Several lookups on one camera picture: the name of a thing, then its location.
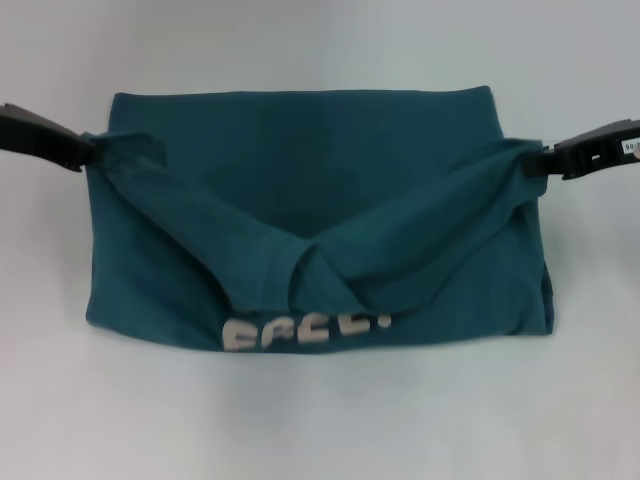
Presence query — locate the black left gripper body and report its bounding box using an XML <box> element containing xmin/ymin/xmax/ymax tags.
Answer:
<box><xmin>0</xmin><ymin>102</ymin><xmax>87</xmax><ymax>170</ymax></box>

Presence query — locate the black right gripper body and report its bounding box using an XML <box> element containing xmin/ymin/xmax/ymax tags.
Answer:
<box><xmin>549</xmin><ymin>118</ymin><xmax>640</xmax><ymax>182</ymax></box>

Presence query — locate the teal blue shirt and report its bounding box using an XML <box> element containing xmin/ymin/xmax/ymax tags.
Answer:
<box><xmin>79</xmin><ymin>85</ymin><xmax>556</xmax><ymax>354</ymax></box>

